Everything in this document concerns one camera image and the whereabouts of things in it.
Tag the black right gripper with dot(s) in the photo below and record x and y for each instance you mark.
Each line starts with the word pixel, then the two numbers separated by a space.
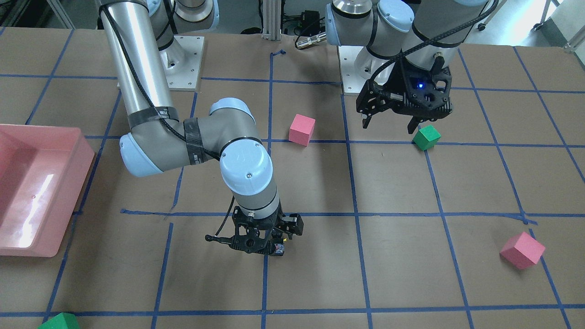
pixel 292 225

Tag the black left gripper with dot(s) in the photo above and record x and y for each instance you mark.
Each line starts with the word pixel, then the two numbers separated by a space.
pixel 401 83

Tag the yellow push button switch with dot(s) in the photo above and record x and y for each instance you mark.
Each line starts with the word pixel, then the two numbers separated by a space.
pixel 279 245

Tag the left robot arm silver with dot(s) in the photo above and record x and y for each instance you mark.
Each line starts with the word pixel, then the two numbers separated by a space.
pixel 406 49

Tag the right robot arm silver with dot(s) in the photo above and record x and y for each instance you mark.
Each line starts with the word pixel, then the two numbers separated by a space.
pixel 160 141

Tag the green cube near base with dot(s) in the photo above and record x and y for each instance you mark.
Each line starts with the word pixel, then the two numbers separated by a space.
pixel 426 137

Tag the pink cube near bases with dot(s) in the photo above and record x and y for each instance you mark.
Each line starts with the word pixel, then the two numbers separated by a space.
pixel 301 129

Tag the pink cube near edge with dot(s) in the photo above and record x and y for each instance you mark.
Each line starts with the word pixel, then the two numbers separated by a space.
pixel 522 251

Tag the green cube far corner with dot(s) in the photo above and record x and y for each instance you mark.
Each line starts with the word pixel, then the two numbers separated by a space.
pixel 61 321

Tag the pink plastic bin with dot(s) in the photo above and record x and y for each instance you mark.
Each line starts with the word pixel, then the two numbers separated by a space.
pixel 42 172

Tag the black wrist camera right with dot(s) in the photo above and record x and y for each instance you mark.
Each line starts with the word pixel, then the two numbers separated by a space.
pixel 291 225

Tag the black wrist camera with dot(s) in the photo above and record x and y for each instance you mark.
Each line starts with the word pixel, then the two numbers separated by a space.
pixel 430 93
pixel 291 225

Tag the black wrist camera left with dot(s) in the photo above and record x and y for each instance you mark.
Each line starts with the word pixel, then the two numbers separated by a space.
pixel 430 93

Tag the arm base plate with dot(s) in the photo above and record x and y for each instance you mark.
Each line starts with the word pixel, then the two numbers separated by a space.
pixel 174 68
pixel 357 63

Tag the aluminium frame post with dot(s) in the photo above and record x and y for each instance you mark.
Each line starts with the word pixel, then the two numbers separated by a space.
pixel 272 11

